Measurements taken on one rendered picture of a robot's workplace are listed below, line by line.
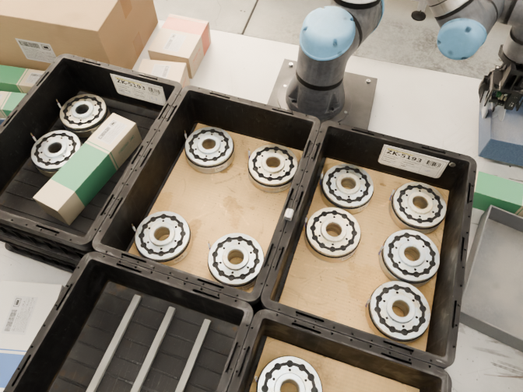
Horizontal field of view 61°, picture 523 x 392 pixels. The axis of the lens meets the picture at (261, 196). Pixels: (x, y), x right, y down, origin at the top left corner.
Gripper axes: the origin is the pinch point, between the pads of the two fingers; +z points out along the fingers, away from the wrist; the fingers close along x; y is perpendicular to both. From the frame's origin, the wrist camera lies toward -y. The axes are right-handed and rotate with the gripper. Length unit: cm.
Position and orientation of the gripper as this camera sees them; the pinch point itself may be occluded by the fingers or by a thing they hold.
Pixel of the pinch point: (489, 112)
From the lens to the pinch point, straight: 125.3
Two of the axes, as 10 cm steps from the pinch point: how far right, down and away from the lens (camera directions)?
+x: 9.5, 2.0, -2.3
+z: 0.9, 5.3, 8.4
